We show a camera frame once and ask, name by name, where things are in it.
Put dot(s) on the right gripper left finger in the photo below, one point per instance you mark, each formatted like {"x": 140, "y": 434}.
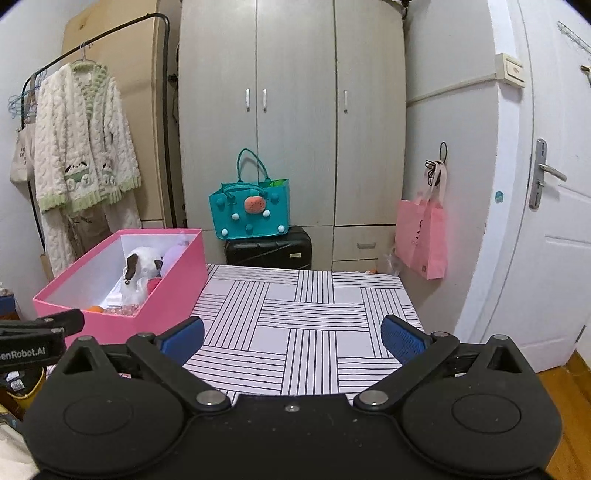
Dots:
{"x": 161, "y": 358}

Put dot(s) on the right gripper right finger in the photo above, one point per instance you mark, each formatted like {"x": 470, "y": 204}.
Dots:
{"x": 420, "y": 355}

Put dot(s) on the white brown plush dog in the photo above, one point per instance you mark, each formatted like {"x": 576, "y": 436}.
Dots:
{"x": 141, "y": 264}

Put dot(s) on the pink fabric scrunchie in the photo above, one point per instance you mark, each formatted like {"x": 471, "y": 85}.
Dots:
{"x": 122, "y": 310}

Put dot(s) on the red strawberry plush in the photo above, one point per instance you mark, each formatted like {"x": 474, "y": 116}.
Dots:
{"x": 152, "y": 283}

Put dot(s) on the orange plush ball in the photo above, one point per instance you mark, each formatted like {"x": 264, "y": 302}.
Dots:
{"x": 95, "y": 308}

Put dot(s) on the purple plush toy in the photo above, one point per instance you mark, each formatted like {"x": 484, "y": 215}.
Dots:
{"x": 172, "y": 255}

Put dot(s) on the pink cardboard box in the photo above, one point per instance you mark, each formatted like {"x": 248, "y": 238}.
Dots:
{"x": 96, "y": 277}

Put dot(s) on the striped white tablecloth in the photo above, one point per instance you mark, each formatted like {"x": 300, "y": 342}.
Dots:
{"x": 276, "y": 332}

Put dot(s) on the pink paper bag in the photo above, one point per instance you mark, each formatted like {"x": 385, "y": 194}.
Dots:
{"x": 420, "y": 241}

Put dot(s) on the white door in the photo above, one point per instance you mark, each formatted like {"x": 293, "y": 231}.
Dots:
{"x": 544, "y": 303}

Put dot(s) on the black clothes rack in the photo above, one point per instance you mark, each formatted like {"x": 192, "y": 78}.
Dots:
{"x": 28, "y": 89}

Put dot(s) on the black suitcase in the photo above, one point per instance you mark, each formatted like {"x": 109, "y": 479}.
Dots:
{"x": 290, "y": 251}

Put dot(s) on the teal felt tote bag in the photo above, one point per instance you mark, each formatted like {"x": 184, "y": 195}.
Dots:
{"x": 243, "y": 210}

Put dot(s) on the cream canvas tote bag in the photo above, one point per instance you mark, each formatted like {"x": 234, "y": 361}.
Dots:
{"x": 22, "y": 165}

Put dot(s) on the white knit cardigan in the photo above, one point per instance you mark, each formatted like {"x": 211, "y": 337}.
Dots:
{"x": 84, "y": 158}

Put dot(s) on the grey three-door wardrobe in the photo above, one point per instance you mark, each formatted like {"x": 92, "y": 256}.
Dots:
{"x": 310, "y": 91}

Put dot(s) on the beige tall cabinet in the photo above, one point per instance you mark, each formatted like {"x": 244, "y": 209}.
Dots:
{"x": 133, "y": 56}

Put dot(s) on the silver door handle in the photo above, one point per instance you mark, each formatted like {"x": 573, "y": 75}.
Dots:
{"x": 541, "y": 168}

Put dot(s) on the white wall switch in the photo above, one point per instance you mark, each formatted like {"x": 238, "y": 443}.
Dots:
{"x": 509, "y": 70}

